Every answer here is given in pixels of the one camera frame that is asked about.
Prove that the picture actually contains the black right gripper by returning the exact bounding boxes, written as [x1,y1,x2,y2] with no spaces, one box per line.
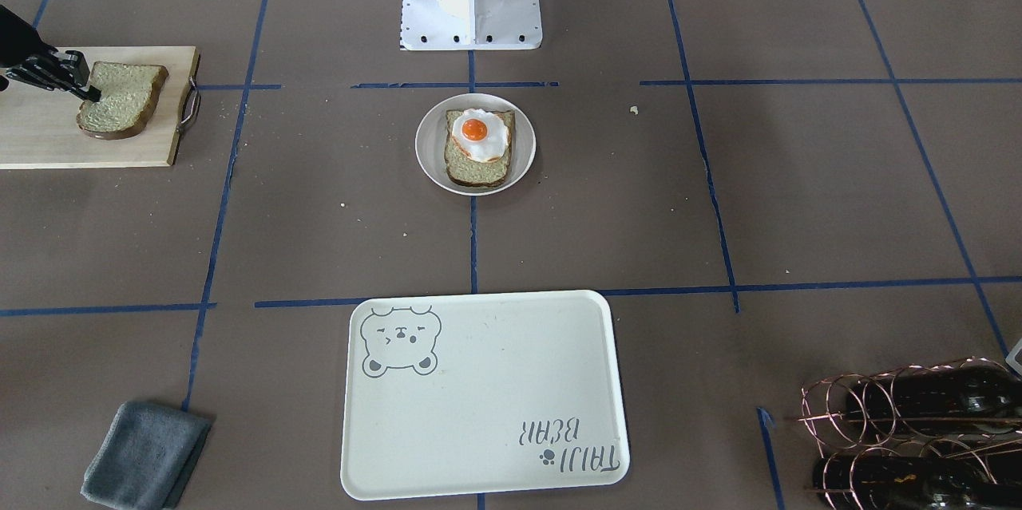
[1,6,101,102]

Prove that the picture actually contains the bread slice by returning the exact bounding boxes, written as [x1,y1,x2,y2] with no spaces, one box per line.
[444,110,515,188]
[76,61,169,141]

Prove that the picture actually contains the white bear tray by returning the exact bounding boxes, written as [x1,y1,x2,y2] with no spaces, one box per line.
[339,291,631,500]

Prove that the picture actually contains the wooden cutting board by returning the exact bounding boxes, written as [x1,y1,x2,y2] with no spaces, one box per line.
[1,45,200,169]

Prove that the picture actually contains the grey folded cloth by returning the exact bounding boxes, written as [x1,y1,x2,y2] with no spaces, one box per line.
[80,401,212,509]

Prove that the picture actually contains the white round plate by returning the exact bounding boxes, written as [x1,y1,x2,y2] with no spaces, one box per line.
[414,94,537,195]

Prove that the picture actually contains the fried egg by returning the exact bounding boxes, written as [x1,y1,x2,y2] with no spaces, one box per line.
[446,109,514,164]

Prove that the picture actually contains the dark wine bottle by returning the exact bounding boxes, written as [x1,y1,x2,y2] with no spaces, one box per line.
[846,363,1021,437]
[810,449,1021,509]

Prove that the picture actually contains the copper wire bottle rack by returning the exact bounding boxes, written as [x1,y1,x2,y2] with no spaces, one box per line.
[797,357,1021,509]

